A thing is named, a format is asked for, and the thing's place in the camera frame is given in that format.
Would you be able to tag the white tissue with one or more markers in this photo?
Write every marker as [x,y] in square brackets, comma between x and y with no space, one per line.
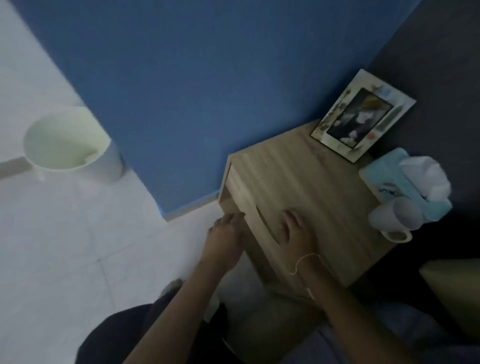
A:
[427,176]

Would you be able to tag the person's right hand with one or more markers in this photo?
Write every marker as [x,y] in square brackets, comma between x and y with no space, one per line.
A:
[298,240]

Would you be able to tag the white mug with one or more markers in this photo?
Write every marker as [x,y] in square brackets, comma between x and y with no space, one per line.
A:
[393,217]

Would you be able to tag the person's right forearm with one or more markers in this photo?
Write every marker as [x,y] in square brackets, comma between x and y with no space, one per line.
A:
[348,318]

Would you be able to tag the light blue tissue box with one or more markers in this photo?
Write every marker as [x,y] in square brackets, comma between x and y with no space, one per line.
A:
[382,176]

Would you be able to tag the person's black trousers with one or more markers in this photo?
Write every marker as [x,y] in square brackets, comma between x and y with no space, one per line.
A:
[108,337]

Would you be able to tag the white trash bin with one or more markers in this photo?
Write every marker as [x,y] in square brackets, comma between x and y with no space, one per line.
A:
[63,142]

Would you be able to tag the person's left hand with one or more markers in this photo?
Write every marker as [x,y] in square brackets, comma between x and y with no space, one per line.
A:
[223,243]

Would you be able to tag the pale photo frame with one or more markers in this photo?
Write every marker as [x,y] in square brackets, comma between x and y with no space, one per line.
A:
[360,116]

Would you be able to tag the wooden drawer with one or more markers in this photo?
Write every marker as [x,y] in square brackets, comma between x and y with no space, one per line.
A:
[243,195]

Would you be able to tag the person's left forearm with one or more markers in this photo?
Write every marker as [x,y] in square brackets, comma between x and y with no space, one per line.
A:
[180,315]

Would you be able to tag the wooden nightstand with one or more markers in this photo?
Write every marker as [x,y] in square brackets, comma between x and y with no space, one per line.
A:
[318,180]

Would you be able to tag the beige bed frame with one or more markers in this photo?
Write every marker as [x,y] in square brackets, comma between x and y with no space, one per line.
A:
[457,292]

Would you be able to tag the pale blue-grey bedding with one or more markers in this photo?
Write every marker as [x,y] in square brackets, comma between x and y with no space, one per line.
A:
[431,337]

